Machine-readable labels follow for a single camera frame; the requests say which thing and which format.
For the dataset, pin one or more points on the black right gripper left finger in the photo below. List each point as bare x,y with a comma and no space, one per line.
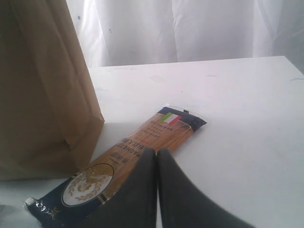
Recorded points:
134,205

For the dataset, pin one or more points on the spaghetti packet dark blue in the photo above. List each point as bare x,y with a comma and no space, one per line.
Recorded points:
79,196

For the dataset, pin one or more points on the white crumb near spaghetti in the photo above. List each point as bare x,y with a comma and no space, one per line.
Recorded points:
28,202

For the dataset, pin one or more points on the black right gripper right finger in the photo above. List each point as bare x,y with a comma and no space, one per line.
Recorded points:
183,205

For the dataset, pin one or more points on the brown paper bag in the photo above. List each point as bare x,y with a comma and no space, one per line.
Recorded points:
50,119

